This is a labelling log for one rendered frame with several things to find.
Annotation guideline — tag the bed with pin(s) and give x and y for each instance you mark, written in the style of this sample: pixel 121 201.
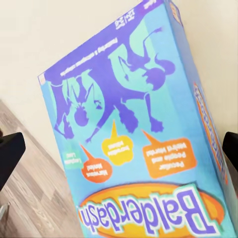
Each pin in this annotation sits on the bed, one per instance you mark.
pixel 35 34

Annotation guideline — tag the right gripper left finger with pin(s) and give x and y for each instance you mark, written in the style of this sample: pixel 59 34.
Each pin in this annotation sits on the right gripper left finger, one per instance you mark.
pixel 12 148

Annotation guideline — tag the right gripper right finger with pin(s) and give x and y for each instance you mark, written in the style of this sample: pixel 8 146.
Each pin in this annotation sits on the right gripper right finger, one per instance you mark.
pixel 230 148

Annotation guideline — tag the board game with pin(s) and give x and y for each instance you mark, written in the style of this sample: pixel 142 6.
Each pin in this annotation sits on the board game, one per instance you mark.
pixel 135 135

